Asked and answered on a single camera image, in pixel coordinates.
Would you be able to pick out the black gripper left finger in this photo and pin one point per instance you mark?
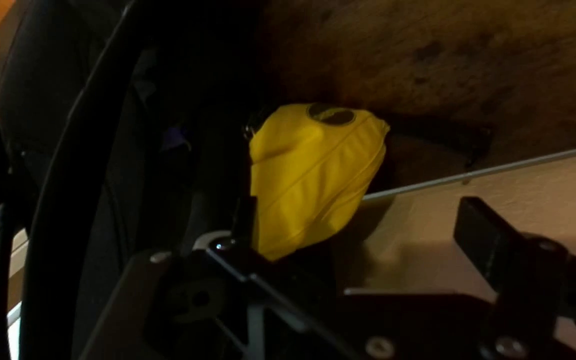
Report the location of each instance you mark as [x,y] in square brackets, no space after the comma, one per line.
[188,300]

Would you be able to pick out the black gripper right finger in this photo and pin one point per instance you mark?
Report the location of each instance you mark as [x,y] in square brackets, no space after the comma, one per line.
[500,247]

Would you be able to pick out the yellow banana plush pouch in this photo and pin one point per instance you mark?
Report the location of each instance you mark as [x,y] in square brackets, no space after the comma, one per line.
[309,180]

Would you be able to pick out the black backpack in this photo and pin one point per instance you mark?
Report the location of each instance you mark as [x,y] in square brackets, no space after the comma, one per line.
[100,132]

